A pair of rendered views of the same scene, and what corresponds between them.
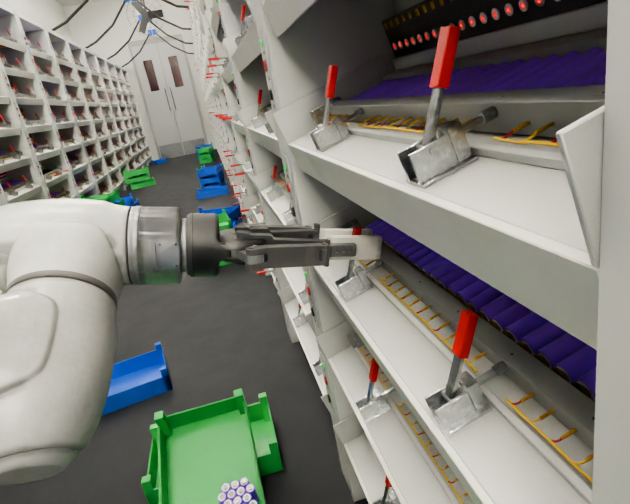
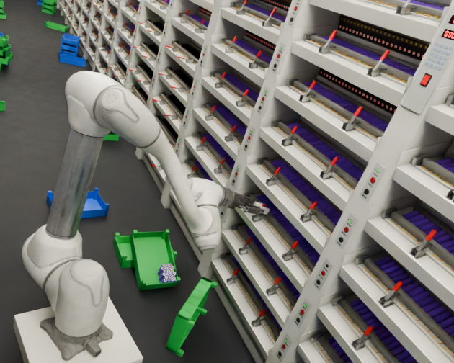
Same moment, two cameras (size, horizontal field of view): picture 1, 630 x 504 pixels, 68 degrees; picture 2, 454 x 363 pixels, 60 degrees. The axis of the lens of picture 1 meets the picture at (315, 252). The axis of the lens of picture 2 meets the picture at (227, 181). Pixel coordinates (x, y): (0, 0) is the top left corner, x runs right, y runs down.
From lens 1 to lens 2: 129 cm
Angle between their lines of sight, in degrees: 24
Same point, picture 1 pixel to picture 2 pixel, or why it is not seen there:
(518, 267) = (315, 243)
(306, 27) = not seen: hidden behind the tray
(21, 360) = (216, 227)
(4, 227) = (201, 188)
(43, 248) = (210, 197)
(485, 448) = (291, 264)
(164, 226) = (230, 195)
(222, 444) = (155, 249)
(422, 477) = (258, 271)
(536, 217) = (319, 238)
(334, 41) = not seen: hidden behind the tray
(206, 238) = (236, 200)
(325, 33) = not seen: hidden behind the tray
